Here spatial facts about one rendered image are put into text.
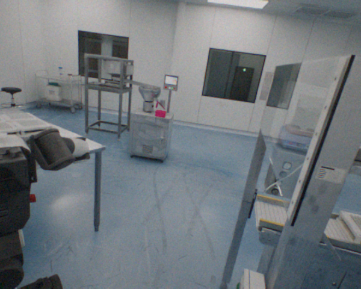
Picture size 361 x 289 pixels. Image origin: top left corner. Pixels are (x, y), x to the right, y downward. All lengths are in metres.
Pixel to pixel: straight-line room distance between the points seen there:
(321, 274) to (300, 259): 1.07
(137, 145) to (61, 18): 4.47
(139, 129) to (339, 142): 3.48
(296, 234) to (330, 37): 6.55
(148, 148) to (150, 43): 3.38
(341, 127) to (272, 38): 6.12
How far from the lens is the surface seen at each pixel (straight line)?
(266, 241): 1.48
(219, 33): 6.45
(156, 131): 3.79
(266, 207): 1.61
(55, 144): 1.05
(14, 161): 0.88
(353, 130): 0.53
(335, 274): 1.72
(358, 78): 0.52
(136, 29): 6.70
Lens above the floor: 1.60
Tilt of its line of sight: 20 degrees down
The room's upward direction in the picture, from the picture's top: 8 degrees clockwise
